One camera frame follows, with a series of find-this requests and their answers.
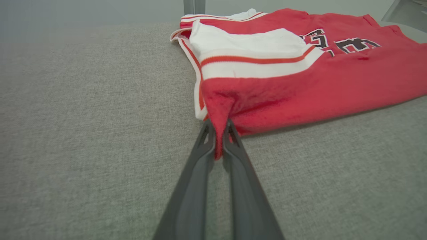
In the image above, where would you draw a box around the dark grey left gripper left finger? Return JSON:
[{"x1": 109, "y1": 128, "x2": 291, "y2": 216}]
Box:
[{"x1": 153, "y1": 119, "x2": 216, "y2": 240}]

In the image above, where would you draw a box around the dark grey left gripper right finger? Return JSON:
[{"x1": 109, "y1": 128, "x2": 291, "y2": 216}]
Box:
[{"x1": 222, "y1": 119, "x2": 285, "y2": 240}]

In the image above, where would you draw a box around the red jersey with white trim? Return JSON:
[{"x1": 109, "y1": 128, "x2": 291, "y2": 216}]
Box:
[{"x1": 169, "y1": 8, "x2": 427, "y2": 160}]

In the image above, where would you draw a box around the grey fabric sofa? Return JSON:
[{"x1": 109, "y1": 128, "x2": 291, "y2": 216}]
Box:
[{"x1": 0, "y1": 21, "x2": 427, "y2": 240}]

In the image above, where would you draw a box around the grey metal frame post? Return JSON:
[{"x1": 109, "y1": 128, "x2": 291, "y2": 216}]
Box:
[{"x1": 183, "y1": 0, "x2": 206, "y2": 15}]

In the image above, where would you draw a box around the grey angled frame bar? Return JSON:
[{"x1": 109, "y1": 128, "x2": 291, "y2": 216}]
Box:
[{"x1": 382, "y1": 0, "x2": 427, "y2": 34}]

